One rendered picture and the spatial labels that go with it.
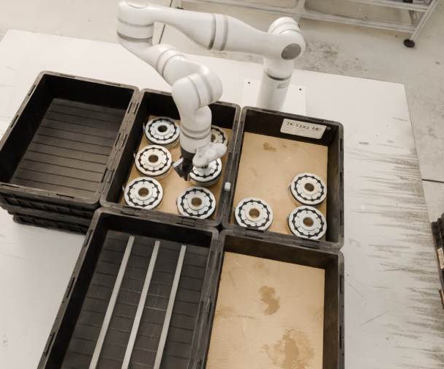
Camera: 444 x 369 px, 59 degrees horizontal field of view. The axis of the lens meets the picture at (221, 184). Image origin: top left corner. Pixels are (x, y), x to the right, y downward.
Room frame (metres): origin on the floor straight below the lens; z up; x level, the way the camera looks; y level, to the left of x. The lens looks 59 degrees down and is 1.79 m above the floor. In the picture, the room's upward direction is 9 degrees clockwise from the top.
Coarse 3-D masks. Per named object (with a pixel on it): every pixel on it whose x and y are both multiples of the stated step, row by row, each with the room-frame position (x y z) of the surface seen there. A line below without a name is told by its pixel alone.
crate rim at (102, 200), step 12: (168, 96) 0.79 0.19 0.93; (240, 108) 0.78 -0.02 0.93; (132, 120) 0.68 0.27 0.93; (120, 144) 0.60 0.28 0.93; (120, 156) 0.56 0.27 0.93; (228, 156) 0.61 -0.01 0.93; (228, 168) 0.57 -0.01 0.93; (108, 180) 0.48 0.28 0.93; (108, 192) 0.45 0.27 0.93; (108, 204) 0.42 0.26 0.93; (120, 204) 0.42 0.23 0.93; (168, 216) 0.41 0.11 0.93; (180, 216) 0.42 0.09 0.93; (216, 216) 0.43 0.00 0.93
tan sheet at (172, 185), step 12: (228, 132) 0.77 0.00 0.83; (144, 144) 0.68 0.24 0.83; (228, 144) 0.73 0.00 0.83; (132, 168) 0.59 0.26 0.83; (168, 180) 0.57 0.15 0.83; (180, 180) 0.57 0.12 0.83; (168, 192) 0.53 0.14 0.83; (180, 192) 0.54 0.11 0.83; (216, 192) 0.55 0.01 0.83; (168, 204) 0.49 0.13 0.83; (192, 204) 0.50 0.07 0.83; (216, 204) 0.52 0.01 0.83
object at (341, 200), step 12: (252, 108) 0.79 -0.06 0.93; (264, 108) 0.80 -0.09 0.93; (240, 120) 0.74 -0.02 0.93; (312, 120) 0.78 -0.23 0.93; (324, 120) 0.79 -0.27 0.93; (240, 132) 0.71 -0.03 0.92; (240, 144) 0.66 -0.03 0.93; (228, 192) 0.50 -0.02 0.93; (228, 204) 0.47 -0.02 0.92; (228, 228) 0.40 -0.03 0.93; (240, 228) 0.41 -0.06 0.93; (252, 228) 0.41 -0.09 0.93; (300, 240) 0.40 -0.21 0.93; (312, 240) 0.41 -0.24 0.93
